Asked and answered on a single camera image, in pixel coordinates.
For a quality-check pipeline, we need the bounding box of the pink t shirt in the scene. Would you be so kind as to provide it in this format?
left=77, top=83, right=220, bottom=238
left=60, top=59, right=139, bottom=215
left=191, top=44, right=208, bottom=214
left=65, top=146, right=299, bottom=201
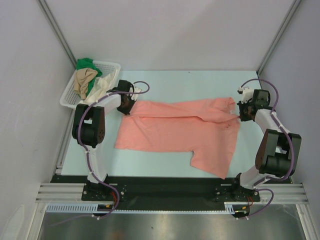
left=115, top=97, right=241, bottom=179

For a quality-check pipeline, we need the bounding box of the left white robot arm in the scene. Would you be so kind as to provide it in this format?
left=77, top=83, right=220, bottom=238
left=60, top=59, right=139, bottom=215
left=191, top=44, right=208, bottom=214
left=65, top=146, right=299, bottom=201
left=71, top=80, right=144, bottom=200

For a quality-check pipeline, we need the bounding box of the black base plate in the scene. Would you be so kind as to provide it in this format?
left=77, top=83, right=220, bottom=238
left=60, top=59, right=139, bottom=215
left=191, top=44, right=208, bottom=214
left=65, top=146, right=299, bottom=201
left=49, top=174, right=293, bottom=212

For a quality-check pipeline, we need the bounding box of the cream white t shirt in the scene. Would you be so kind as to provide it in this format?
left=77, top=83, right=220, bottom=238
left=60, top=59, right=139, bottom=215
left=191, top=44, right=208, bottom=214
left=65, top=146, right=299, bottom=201
left=79, top=71, right=117, bottom=105

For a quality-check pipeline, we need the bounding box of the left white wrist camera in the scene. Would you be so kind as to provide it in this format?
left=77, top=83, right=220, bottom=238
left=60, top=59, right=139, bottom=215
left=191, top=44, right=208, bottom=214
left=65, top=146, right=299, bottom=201
left=130, top=86, right=142, bottom=101

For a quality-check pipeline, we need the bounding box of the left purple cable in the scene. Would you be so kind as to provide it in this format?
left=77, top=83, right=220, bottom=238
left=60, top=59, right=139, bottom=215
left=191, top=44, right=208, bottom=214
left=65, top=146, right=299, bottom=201
left=48, top=80, right=151, bottom=227

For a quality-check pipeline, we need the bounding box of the left aluminium corner post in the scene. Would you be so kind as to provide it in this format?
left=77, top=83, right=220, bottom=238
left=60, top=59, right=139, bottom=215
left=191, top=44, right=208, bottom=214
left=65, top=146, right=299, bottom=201
left=36, top=0, right=77, bottom=68

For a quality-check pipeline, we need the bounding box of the aluminium corner post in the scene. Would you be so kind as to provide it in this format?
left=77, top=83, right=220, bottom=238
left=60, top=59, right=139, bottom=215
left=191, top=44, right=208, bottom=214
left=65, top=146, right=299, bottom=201
left=256, top=0, right=304, bottom=77
left=36, top=0, right=77, bottom=68

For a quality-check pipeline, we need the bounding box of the white slotted cable duct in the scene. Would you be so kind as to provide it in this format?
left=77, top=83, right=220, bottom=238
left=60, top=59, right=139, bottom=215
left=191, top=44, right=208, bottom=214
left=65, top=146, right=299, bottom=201
left=46, top=203, right=245, bottom=215

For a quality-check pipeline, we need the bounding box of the beige t shirt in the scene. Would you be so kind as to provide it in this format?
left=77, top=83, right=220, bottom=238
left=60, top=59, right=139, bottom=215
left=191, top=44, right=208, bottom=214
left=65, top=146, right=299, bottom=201
left=74, top=68, right=98, bottom=100

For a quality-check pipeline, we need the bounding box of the white plastic basket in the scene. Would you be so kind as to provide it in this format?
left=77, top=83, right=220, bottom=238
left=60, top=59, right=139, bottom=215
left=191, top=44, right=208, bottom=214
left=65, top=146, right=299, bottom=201
left=59, top=60, right=121, bottom=109

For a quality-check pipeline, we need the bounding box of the aluminium frame rail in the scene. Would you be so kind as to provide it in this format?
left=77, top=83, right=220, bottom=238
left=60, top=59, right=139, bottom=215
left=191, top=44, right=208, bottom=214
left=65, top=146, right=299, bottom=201
left=35, top=183, right=309, bottom=205

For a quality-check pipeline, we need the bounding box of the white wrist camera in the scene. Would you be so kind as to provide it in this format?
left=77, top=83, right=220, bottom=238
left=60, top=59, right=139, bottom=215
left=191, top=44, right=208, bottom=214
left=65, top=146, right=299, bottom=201
left=237, top=86, right=254, bottom=104
left=130, top=86, right=142, bottom=101

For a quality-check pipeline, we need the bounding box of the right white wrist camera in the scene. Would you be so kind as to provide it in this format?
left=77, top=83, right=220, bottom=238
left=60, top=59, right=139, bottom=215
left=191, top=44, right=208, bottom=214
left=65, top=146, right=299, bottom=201
left=237, top=86, right=254, bottom=104

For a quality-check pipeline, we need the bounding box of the green t shirt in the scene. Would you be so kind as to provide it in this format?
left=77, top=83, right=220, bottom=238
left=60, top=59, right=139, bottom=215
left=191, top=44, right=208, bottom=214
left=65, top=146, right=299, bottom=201
left=76, top=58, right=102, bottom=97

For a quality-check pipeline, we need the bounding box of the right aluminium corner post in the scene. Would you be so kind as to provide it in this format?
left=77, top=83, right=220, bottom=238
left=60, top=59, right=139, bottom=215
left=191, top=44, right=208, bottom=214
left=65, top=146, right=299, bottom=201
left=256, top=0, right=304, bottom=77

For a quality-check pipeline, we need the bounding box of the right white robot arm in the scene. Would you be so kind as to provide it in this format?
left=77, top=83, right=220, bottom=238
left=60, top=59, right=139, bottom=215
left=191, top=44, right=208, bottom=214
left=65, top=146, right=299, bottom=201
left=230, top=87, right=302, bottom=201

